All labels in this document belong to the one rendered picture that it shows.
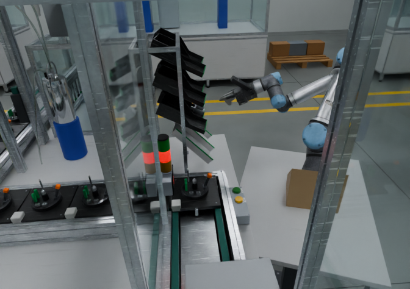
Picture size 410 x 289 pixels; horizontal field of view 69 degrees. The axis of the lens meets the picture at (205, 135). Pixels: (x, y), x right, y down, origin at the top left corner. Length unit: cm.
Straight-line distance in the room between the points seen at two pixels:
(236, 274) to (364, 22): 31
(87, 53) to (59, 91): 156
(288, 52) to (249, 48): 184
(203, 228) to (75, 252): 59
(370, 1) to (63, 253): 149
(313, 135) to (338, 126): 105
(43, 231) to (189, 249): 69
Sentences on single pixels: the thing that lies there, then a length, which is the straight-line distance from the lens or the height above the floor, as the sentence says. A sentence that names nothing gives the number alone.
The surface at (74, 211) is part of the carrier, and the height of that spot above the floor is 99.
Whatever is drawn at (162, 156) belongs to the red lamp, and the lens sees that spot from 117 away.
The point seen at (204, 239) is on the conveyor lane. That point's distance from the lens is 141.
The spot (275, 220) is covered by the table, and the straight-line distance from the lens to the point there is 160.
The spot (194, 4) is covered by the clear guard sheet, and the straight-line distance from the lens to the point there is 517.
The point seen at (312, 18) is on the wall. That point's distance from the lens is 1060.
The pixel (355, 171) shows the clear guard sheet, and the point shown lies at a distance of 45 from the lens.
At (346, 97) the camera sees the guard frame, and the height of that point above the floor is 184.
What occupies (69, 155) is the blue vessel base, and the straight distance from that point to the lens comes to 217.
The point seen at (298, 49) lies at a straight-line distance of 710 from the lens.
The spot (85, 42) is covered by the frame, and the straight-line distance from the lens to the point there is 43.
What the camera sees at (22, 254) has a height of 86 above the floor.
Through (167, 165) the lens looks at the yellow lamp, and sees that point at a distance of 120.
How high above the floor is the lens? 199
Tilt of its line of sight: 30 degrees down
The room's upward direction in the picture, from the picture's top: 2 degrees counter-clockwise
